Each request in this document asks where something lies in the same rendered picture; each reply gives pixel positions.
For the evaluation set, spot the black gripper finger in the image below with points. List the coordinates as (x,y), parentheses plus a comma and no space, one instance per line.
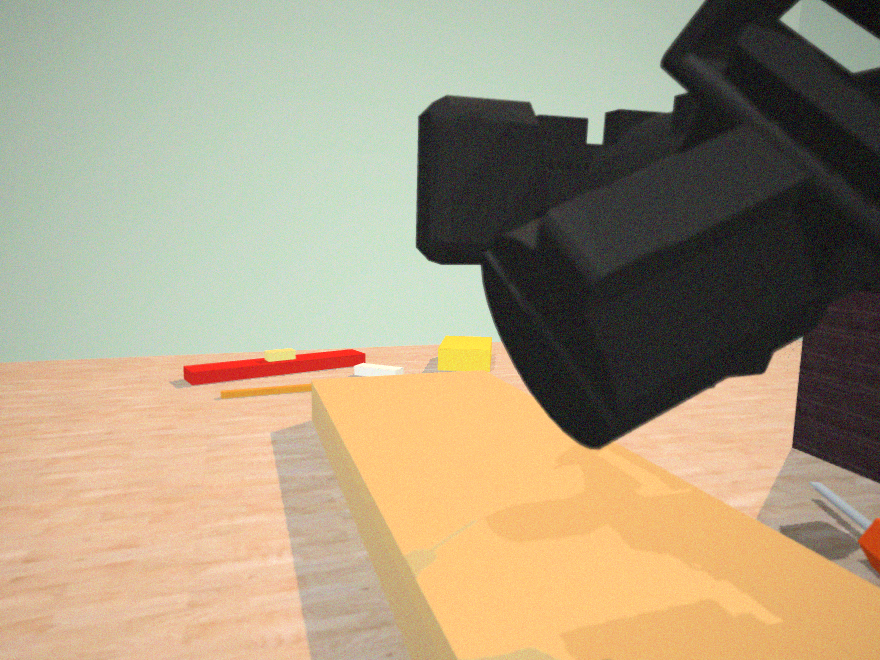
(559,128)

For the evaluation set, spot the orange-handled awl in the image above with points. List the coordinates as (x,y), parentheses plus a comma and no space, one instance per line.
(870,540)

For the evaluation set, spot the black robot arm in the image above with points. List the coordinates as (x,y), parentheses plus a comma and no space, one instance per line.
(633,298)

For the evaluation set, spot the white rectangular block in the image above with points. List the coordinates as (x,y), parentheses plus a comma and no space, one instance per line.
(366,369)

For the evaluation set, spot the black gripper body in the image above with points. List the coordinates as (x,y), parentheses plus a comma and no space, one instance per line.
(480,174)

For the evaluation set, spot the light orange floor panel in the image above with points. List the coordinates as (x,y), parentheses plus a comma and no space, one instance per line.
(495,536)

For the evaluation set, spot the orange thin flat bar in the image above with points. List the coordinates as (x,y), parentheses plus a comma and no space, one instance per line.
(266,390)

